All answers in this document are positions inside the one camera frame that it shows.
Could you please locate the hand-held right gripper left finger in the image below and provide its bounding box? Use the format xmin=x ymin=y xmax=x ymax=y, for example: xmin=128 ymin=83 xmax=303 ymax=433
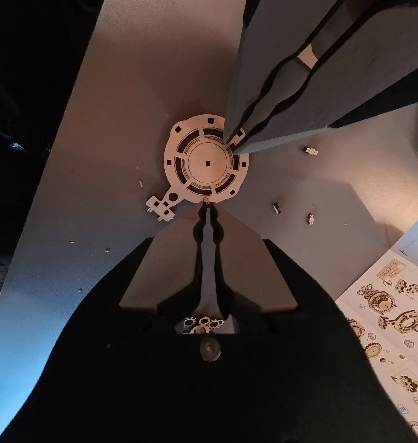
xmin=119 ymin=202 xmax=205 ymax=320

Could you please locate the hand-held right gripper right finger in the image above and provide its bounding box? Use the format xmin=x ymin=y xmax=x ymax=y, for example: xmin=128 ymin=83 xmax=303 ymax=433
xmin=209 ymin=202 xmax=298 ymax=319

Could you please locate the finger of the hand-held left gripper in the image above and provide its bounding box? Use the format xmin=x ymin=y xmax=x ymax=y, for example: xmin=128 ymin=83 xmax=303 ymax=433
xmin=224 ymin=0 xmax=346 ymax=143
xmin=230 ymin=0 xmax=418 ymax=155

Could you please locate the round wooden disc part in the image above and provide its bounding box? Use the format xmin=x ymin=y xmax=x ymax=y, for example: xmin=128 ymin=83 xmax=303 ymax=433
xmin=146 ymin=114 xmax=250 ymax=222

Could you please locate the pile of wooden model parts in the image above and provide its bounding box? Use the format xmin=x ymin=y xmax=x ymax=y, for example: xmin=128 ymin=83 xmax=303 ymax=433
xmin=182 ymin=316 xmax=224 ymax=334

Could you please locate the wooden cut-out sheet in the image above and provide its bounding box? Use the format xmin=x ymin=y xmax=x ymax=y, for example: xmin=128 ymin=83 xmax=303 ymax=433
xmin=296 ymin=43 xmax=318 ymax=70

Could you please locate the printed instruction sheet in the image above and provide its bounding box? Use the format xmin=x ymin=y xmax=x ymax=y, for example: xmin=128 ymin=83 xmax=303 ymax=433
xmin=335 ymin=208 xmax=418 ymax=443

